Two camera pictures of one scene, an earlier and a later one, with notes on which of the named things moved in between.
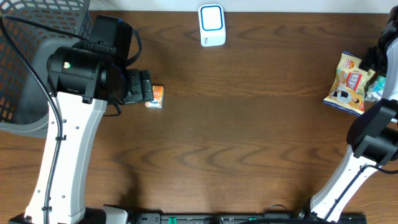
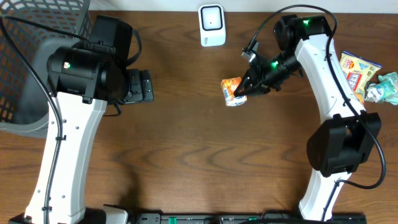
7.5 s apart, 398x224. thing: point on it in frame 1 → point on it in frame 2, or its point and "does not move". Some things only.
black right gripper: x=372 y=57 → x=259 y=81
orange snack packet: x=158 y=98 → x=229 y=86
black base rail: x=244 y=218 does not move
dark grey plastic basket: x=25 y=84 does not move
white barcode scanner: x=212 y=25 does not move
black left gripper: x=147 y=89 does not move
